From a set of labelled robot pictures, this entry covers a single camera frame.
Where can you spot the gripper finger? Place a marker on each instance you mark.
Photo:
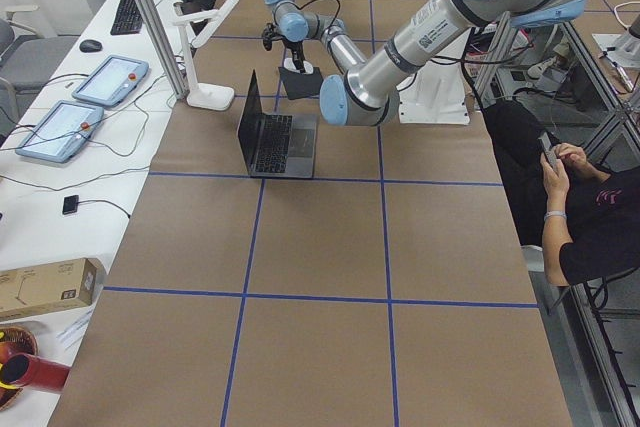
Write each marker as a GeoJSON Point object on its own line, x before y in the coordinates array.
{"type": "Point", "coordinates": [299, 63]}

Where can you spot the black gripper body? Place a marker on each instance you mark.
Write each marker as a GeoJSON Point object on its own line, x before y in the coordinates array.
{"type": "Point", "coordinates": [294, 50]}

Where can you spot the white computer mouse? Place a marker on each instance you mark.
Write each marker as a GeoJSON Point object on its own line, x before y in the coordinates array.
{"type": "Point", "coordinates": [288, 65]}

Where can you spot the black mouse pad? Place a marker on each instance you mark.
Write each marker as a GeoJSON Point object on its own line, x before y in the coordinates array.
{"type": "Point", "coordinates": [301, 85]}

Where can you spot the grey laptop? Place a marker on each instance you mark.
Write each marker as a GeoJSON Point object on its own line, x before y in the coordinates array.
{"type": "Point", "coordinates": [276, 145]}

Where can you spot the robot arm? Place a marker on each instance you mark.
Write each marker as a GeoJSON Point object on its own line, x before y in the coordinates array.
{"type": "Point", "coordinates": [364, 93]}

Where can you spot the white desk lamp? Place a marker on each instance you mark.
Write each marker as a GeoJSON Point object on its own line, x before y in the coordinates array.
{"type": "Point", "coordinates": [203, 95]}

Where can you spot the black computer mouse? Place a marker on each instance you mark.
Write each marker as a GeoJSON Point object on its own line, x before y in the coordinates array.
{"type": "Point", "coordinates": [90, 46]}

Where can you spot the black keyboard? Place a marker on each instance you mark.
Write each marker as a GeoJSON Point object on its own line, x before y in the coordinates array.
{"type": "Point", "coordinates": [127, 20]}

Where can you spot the far teach pendant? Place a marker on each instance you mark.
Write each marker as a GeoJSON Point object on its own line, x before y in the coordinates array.
{"type": "Point", "coordinates": [112, 81]}

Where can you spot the teach pendant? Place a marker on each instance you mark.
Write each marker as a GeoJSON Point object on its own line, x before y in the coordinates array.
{"type": "Point", "coordinates": [112, 81]}
{"type": "Point", "coordinates": [62, 132]}

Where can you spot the near teach pendant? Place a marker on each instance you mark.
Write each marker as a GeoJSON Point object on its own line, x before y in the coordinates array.
{"type": "Point", "coordinates": [62, 132]}

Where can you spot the blue tape grid lines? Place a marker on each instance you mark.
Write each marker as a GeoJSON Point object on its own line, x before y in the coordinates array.
{"type": "Point", "coordinates": [387, 290]}

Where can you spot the grey smartphone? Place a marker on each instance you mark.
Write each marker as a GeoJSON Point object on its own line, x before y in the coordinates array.
{"type": "Point", "coordinates": [548, 150]}

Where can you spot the small black puck device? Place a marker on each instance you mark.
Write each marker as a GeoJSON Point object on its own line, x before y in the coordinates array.
{"type": "Point", "coordinates": [70, 204]}

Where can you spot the person in black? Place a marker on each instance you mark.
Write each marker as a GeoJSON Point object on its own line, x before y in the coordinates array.
{"type": "Point", "coordinates": [584, 217]}

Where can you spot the cardboard box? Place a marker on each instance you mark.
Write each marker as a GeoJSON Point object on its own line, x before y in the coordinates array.
{"type": "Point", "coordinates": [48, 288]}

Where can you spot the red cylinder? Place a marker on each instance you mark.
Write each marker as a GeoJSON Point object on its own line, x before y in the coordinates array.
{"type": "Point", "coordinates": [28, 371]}

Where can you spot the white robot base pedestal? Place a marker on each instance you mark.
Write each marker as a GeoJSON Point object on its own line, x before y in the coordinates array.
{"type": "Point", "coordinates": [435, 95]}

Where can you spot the aluminium frame post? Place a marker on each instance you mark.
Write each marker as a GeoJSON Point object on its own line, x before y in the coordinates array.
{"type": "Point", "coordinates": [162, 47]}

